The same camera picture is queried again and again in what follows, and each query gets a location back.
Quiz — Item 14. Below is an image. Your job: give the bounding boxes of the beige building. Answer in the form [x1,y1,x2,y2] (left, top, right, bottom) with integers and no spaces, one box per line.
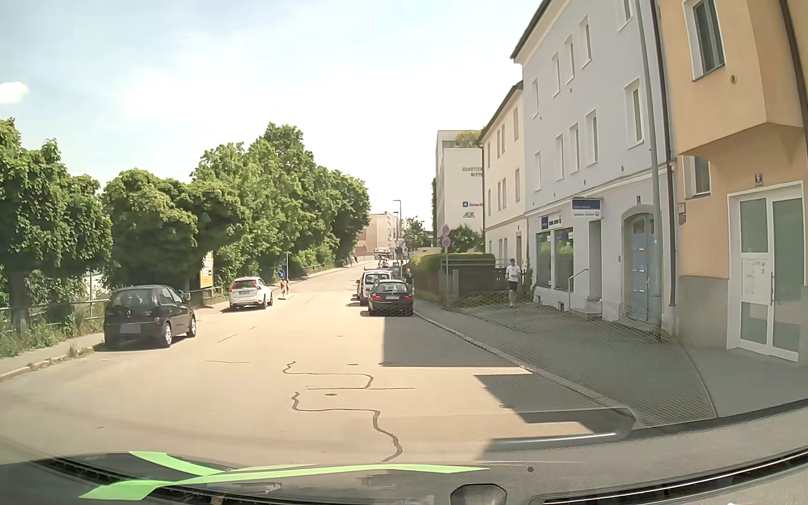
[355,212,400,259]

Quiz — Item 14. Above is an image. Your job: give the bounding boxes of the green hedge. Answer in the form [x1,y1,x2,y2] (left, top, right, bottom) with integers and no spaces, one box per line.
[410,252,498,294]

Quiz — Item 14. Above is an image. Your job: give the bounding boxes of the dark grey convertible car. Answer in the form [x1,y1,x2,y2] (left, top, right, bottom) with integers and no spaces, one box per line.
[367,280,415,317]

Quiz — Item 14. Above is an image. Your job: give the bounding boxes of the tree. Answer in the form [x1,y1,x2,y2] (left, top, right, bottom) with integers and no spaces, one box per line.
[447,224,483,255]

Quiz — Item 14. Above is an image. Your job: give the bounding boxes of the dark wooden fence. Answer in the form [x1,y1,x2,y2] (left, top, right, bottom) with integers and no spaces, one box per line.
[414,264,510,308]

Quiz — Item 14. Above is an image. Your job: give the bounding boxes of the tall white building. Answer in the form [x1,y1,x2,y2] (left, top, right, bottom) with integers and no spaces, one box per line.
[435,130,484,248]

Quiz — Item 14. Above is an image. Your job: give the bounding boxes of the cream building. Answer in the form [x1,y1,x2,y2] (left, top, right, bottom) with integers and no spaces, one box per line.
[477,81,530,269]

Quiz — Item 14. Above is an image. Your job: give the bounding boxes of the grey asphalt road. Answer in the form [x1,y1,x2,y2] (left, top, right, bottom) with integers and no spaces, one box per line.
[0,261,636,469]

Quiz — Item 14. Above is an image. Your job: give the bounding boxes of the white hatchback car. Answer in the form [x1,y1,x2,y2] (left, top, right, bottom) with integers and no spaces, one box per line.
[228,276,274,311]

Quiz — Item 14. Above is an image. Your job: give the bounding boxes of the white building with blue door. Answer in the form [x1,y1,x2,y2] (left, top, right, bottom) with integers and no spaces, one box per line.
[511,0,677,332]

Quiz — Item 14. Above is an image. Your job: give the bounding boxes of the grey paved pavement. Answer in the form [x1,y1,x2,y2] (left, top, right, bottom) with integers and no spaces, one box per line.
[414,298,808,427]

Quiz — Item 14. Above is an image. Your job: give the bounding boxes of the row of trees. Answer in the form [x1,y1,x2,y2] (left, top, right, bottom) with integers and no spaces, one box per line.
[0,98,373,338]

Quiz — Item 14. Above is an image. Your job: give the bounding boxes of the black hatchback car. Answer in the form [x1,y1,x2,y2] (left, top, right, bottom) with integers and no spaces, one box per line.
[102,284,198,350]

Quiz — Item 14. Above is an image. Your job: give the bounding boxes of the car's own bonnet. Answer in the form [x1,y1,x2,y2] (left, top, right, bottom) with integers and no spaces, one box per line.
[0,384,808,505]

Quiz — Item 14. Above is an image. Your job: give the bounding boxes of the orange building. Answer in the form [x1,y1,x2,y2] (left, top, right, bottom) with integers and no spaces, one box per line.
[656,0,808,371]

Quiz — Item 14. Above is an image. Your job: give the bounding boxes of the metal railing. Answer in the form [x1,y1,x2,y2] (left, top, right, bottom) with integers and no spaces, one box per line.
[0,284,226,336]

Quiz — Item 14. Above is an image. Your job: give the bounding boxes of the grass verge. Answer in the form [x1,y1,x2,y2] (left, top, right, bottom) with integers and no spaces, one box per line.
[0,309,107,362]

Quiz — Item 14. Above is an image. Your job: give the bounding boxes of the round road signs on post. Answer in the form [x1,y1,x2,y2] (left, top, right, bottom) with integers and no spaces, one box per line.
[440,224,453,310]

